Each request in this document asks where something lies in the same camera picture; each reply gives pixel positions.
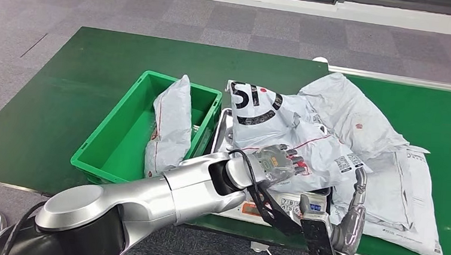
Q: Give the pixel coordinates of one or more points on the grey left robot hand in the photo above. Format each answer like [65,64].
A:
[276,164]

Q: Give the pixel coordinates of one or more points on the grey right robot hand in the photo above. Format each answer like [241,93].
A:
[351,231]

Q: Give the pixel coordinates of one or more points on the white courier parcel black logo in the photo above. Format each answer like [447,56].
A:
[277,126]

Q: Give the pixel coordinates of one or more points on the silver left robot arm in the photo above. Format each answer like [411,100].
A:
[144,204]

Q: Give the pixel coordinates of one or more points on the flat grey parcel with labels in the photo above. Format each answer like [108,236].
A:
[403,194]

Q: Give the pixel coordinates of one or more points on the crumpled grey parcel red spot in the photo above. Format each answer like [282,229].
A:
[349,111]

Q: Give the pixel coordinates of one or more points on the narrow grey poly mailer parcel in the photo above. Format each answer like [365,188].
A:
[172,127]

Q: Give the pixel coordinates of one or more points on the white electronic scale steel pan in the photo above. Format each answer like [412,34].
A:
[289,206]

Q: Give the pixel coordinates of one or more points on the white power plug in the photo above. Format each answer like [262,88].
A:
[259,246]

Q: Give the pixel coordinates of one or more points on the white round corner cap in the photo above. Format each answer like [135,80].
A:
[321,59]

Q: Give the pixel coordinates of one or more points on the green plastic crate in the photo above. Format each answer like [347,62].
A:
[124,147]

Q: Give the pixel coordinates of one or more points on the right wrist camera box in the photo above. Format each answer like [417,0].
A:
[319,240]

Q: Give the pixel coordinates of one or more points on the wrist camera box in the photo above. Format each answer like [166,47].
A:
[275,215]
[319,240]

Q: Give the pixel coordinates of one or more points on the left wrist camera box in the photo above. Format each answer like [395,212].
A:
[275,215]

